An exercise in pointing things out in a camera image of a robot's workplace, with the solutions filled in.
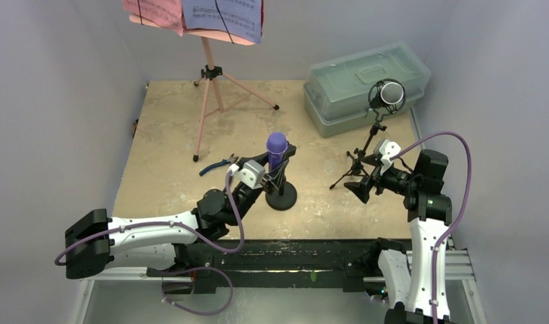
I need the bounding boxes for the purple microphone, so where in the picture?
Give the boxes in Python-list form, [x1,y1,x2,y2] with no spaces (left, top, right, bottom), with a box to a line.
[266,132,288,172]

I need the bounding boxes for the black round-base mic stand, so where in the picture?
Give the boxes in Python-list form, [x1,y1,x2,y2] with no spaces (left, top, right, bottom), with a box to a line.
[266,142,297,211]

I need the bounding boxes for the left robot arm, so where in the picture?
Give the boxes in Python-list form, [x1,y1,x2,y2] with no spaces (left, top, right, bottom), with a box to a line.
[55,145,296,279]

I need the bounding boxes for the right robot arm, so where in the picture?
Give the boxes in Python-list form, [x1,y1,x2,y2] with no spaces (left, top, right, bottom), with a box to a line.
[345,149,453,323]

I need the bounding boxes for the black tripod mic stand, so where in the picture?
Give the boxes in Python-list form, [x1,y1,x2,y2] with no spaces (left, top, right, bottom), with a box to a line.
[328,115,387,190]

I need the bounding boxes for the silver condenser microphone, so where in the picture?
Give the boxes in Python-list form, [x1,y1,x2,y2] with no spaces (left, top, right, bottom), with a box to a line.
[368,78,406,118]

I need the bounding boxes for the translucent plastic storage box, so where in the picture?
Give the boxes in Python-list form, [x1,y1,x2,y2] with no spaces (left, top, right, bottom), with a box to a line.
[303,43,431,138]

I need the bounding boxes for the pink music stand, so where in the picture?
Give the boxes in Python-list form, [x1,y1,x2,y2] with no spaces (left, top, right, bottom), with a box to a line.
[129,13,281,163]

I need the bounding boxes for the blue sheet music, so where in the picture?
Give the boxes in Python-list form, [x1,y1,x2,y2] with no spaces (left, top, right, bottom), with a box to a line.
[182,0,263,44]

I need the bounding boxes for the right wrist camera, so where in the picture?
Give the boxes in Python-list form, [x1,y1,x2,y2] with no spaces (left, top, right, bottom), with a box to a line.
[373,139,401,170]

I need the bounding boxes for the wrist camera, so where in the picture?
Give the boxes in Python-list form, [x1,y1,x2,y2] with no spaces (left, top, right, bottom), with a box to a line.
[235,161,266,189]
[373,139,401,170]

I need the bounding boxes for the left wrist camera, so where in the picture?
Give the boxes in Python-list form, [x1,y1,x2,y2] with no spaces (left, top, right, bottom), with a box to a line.
[235,161,266,189]

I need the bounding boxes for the blue-handled pliers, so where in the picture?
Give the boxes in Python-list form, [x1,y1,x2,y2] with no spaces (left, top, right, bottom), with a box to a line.
[198,154,239,177]

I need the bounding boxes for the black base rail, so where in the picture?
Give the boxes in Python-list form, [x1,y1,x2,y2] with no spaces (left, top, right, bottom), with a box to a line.
[80,239,476,296]

